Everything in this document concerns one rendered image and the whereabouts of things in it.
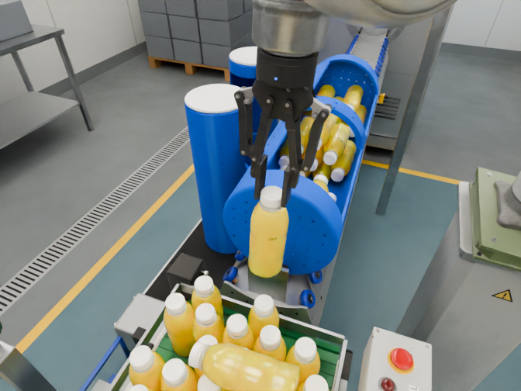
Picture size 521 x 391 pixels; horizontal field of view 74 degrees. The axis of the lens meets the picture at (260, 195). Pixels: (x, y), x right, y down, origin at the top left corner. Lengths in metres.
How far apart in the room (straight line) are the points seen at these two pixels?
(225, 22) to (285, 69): 3.84
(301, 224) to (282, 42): 0.46
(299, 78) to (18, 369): 0.69
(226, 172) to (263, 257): 1.03
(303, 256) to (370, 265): 1.42
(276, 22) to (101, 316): 1.91
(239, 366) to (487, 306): 0.83
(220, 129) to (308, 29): 1.12
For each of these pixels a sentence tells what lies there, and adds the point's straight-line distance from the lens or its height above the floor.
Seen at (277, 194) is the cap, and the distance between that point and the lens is 0.56.
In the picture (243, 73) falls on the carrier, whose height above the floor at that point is 0.98.
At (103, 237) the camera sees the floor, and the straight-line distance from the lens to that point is 2.52.
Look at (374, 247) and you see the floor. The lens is 2.35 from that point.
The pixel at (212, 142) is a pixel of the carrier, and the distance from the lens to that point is 1.53.
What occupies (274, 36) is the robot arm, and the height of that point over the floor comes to 1.58.
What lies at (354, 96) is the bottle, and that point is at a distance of 1.41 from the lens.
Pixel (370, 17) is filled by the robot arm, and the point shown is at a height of 1.64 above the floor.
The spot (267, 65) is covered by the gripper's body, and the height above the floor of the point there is 1.55.
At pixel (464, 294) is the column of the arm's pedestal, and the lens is 1.21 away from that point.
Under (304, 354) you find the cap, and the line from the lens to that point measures 0.68.
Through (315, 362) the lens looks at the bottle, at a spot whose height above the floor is 1.05.
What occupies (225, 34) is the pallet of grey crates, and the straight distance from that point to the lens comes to 4.30.
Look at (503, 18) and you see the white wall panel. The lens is 5.89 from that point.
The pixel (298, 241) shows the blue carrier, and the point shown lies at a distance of 0.82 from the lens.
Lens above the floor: 1.70
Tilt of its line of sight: 41 degrees down
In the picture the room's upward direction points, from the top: straight up
